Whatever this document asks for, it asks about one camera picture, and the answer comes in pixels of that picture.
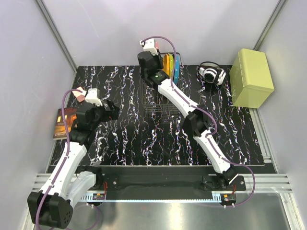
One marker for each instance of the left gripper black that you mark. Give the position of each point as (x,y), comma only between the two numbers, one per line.
(109,109)

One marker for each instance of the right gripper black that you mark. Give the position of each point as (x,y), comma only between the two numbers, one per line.
(158,57)

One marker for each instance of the orange dotted plate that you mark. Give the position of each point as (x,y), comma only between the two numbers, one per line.
(166,64)

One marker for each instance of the lime green dotted plate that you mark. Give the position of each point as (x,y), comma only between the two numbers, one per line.
(171,64)

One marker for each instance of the blue dotted plate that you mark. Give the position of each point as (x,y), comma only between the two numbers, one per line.
(177,68)

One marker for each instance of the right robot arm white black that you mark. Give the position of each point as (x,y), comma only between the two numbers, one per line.
(195,123)

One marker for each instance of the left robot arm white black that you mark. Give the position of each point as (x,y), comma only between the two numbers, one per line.
(53,204)

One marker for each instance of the pink white cube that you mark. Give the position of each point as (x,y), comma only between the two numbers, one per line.
(80,94)

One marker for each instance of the dark paperback book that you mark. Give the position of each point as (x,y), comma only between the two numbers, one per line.
(70,116)

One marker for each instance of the black white headphones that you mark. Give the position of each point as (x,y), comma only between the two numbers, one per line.
(212,72)

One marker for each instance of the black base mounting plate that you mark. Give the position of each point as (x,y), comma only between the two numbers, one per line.
(162,183)

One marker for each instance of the lime green box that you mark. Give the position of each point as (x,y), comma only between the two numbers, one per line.
(250,79)

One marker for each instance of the black wire dish rack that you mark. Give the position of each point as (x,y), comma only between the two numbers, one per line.
(152,99)

